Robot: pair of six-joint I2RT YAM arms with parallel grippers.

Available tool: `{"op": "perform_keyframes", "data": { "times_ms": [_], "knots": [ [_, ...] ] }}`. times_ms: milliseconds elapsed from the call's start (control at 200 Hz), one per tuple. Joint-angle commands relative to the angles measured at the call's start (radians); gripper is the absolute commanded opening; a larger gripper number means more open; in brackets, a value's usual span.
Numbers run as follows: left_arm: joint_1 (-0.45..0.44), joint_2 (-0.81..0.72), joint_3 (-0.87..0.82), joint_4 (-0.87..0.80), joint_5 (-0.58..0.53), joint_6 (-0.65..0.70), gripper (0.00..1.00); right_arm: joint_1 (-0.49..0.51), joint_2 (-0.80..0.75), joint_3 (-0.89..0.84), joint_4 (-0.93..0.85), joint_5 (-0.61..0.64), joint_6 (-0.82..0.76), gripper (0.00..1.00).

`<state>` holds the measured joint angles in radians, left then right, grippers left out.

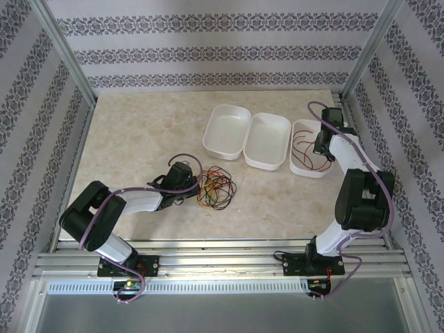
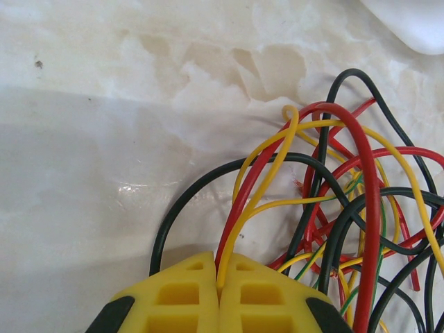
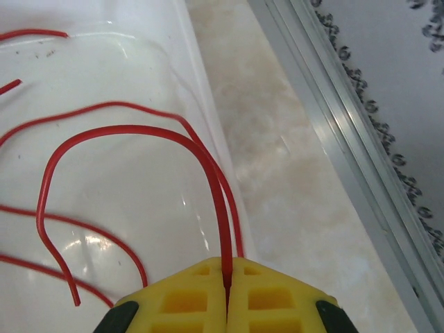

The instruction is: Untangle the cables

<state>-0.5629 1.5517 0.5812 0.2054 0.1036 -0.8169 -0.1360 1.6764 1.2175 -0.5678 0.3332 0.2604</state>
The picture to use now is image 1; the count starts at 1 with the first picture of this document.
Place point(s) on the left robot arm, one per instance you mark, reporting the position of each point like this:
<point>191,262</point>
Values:
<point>138,201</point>

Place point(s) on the small circuit board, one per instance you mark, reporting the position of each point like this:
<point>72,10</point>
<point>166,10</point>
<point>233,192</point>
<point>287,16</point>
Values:
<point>318,283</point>
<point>131,285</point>

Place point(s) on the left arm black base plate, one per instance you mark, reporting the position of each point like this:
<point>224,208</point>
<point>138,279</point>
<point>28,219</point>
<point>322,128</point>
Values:
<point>152,265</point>

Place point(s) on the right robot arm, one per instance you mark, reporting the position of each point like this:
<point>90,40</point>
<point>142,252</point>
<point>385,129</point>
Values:
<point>347,149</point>

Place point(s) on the aluminium frame post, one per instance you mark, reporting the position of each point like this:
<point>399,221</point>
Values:
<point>367,52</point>
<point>67,52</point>

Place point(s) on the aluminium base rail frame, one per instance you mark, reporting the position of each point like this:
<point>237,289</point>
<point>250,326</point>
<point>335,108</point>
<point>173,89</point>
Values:
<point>222,263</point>

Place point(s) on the grey metal sheet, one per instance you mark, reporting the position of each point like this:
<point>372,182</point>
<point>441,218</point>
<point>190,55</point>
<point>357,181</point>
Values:
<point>222,312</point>

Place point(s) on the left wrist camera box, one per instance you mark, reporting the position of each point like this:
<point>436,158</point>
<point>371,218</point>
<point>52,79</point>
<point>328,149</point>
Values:
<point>186,162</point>

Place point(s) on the white plastic tray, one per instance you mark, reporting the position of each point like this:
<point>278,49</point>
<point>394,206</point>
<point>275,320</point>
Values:
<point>267,138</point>
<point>225,132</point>
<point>301,124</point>

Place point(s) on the aluminium side rail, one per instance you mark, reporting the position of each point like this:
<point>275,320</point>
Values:
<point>335,98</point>
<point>82,138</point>

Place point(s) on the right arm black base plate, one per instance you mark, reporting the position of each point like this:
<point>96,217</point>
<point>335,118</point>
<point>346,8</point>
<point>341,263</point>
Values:
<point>293,265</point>

